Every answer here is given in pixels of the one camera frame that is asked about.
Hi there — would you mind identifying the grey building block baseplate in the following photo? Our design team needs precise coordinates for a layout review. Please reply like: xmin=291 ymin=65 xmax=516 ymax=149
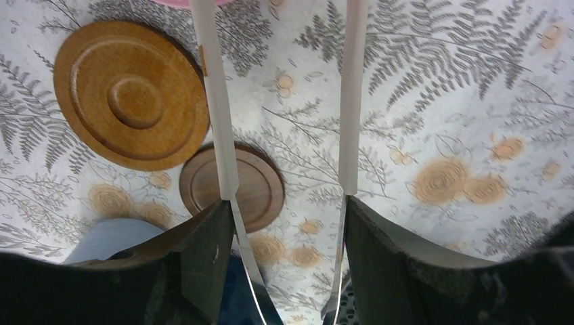
xmin=336 ymin=280 xmax=359 ymax=325

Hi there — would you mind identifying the pink three-tier cake stand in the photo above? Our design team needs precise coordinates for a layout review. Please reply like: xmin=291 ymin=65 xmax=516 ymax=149
xmin=154 ymin=0 xmax=233 ymax=8

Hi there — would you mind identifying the light brown wooden coaster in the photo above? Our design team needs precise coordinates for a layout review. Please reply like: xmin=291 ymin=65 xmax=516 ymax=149
xmin=53 ymin=20 xmax=210 ymax=171

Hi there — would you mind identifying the dark brown wooden coaster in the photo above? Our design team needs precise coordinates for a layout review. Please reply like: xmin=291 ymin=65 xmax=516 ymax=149
xmin=179 ymin=143 xmax=285 ymax=233

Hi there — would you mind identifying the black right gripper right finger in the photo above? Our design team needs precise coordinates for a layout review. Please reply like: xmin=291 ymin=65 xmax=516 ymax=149
xmin=345 ymin=198 xmax=573 ymax=324

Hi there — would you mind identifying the dark blue mug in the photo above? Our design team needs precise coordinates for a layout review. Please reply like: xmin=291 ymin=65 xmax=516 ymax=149
xmin=217 ymin=255 xmax=263 ymax=325

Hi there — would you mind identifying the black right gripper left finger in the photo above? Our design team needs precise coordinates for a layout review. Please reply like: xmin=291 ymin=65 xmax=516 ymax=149
xmin=1 ymin=200 xmax=235 ymax=324

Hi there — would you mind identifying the floral patterned tablecloth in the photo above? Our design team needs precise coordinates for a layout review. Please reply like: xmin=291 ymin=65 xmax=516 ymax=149
xmin=1 ymin=1 xmax=573 ymax=324

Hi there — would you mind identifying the light blue mug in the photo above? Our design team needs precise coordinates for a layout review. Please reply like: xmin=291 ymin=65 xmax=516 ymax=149
xmin=63 ymin=218 xmax=164 ymax=265

